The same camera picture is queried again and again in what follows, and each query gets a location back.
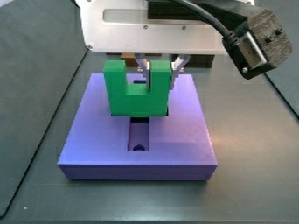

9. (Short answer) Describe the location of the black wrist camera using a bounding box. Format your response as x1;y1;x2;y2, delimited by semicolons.
222;8;292;80

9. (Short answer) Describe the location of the purple board with cross slot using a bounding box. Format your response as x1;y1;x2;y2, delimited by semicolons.
58;73;217;180

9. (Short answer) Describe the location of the dark olive block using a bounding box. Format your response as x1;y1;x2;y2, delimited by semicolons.
170;54;214;68

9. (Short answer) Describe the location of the black camera cable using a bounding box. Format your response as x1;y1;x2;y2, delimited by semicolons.
170;0;238;45

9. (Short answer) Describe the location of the green U-shaped block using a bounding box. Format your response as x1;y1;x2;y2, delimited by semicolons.
102;60;172;117

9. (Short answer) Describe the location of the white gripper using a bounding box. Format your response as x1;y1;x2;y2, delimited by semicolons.
74;0;225;89

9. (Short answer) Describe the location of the brown T-shaped block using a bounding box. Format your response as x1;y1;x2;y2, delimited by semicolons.
106;52;137;67

